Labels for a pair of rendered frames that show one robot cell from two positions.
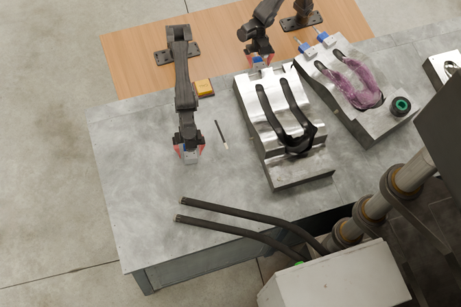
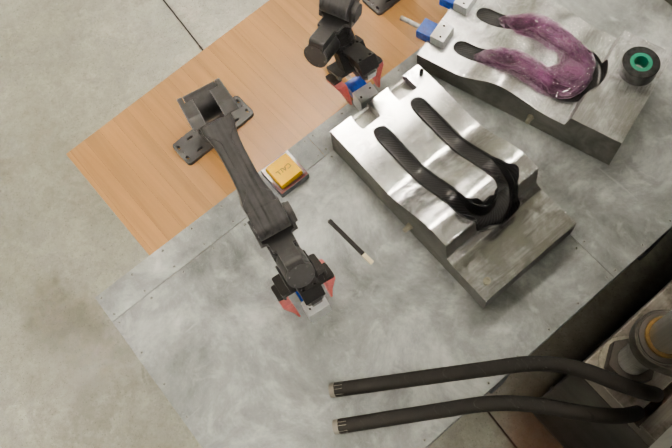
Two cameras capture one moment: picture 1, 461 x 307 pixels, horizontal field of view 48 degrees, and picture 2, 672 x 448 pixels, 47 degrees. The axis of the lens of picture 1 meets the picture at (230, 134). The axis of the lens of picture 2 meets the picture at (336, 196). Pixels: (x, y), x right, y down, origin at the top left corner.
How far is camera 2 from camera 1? 0.44 m
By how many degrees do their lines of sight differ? 3
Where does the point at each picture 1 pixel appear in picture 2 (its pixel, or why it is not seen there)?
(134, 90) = (167, 227)
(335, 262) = not seen: outside the picture
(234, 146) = (382, 254)
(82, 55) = (55, 182)
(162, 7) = (150, 49)
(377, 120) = (610, 106)
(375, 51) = not seen: outside the picture
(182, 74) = (245, 177)
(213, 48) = (272, 95)
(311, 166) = (532, 235)
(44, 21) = not seen: outside the picture
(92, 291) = not seen: outside the picture
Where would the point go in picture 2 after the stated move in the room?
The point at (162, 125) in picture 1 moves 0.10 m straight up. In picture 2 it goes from (243, 268) to (235, 254)
